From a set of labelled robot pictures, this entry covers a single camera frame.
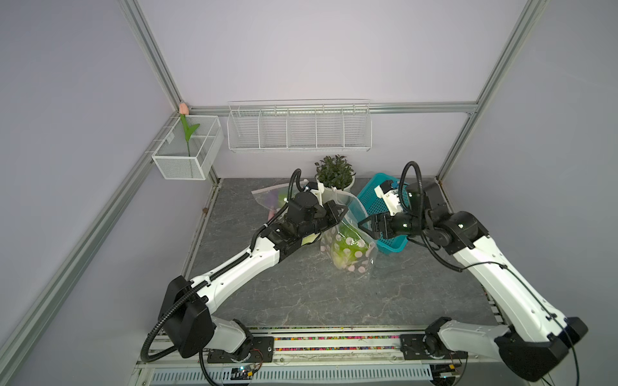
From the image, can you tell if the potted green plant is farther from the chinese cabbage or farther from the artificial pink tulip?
the artificial pink tulip

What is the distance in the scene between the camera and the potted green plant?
3.29 ft

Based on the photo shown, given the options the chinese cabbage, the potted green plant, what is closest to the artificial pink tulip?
the potted green plant
